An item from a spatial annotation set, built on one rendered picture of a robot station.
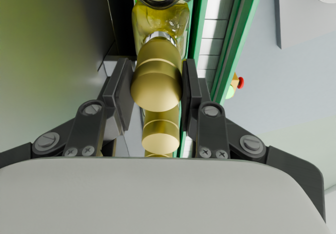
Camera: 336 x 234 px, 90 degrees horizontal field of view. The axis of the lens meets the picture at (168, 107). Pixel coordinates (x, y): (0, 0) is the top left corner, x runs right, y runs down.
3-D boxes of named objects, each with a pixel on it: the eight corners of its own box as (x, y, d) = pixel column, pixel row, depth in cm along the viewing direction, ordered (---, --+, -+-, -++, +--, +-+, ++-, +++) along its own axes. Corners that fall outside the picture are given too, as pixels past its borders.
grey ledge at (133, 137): (112, 43, 47) (100, 64, 39) (143, 44, 47) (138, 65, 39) (142, 181, 114) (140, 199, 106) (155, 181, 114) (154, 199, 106)
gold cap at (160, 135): (166, 124, 20) (165, 159, 17) (139, 111, 18) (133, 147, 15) (185, 106, 18) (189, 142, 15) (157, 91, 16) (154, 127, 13)
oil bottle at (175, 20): (148, -25, 29) (124, 13, 14) (181, -24, 29) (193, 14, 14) (150, 12, 33) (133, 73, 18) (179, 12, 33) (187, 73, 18)
